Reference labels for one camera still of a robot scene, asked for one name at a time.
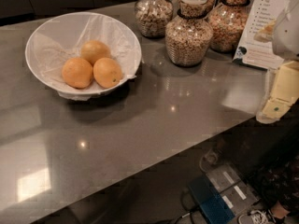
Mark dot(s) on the left glass cereal jar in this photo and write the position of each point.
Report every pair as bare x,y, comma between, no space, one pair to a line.
152,16

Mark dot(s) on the right glass cereal jar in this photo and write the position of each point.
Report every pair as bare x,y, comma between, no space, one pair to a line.
227,19

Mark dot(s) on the orange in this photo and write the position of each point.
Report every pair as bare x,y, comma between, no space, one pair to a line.
107,72
94,50
77,73

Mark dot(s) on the allergens information sign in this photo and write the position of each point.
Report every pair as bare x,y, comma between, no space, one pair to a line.
251,51

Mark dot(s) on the middle glass cereal jar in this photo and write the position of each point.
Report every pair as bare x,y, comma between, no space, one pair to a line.
188,35

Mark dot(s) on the white paper bowl liner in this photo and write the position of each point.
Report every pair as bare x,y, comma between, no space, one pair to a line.
53,47

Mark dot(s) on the white bowl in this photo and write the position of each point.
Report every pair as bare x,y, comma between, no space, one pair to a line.
62,28

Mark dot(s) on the blue electronics box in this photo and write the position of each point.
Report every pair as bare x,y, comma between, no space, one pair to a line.
210,202

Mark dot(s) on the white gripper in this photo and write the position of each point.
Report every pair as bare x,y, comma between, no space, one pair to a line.
288,36

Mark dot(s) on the glass cereal jar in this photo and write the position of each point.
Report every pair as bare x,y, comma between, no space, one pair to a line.
188,35
152,16
227,19

